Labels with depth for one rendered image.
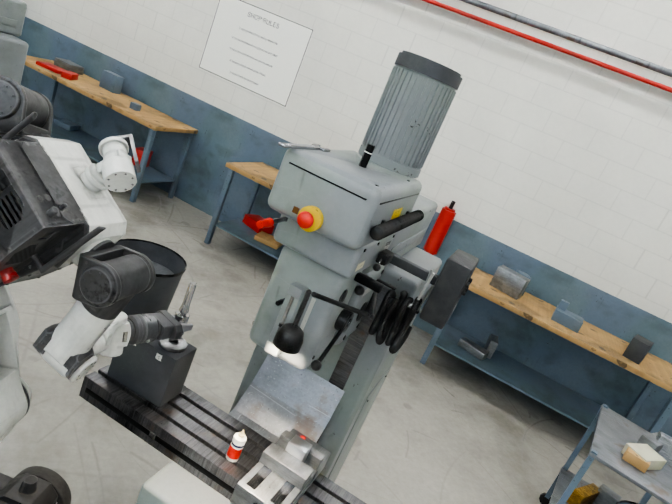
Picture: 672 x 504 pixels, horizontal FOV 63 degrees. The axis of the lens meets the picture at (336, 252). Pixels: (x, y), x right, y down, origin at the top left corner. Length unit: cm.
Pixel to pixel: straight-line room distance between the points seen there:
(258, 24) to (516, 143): 303
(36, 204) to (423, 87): 101
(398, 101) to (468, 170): 406
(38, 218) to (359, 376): 125
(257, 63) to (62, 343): 535
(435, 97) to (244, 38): 508
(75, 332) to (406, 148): 98
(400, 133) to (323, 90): 450
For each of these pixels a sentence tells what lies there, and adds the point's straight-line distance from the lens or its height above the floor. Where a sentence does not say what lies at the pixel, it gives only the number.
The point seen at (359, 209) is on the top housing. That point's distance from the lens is 126.
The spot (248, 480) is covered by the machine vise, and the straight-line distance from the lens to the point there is 169.
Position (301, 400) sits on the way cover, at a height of 98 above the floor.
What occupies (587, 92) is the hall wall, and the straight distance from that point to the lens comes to 565.
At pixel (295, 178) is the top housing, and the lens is 131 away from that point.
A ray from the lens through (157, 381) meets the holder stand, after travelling 189.
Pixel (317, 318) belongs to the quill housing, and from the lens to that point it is 149.
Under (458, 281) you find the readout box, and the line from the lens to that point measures 166.
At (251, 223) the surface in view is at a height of 28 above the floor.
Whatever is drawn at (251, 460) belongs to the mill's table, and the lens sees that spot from 186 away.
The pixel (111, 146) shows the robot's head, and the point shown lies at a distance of 132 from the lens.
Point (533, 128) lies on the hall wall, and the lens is 562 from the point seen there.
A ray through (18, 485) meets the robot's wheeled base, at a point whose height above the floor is 61.
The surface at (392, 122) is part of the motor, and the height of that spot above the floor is 202.
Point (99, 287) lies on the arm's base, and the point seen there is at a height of 152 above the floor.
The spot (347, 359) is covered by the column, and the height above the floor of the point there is 119.
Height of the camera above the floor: 209
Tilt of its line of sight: 17 degrees down
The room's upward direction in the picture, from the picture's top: 23 degrees clockwise
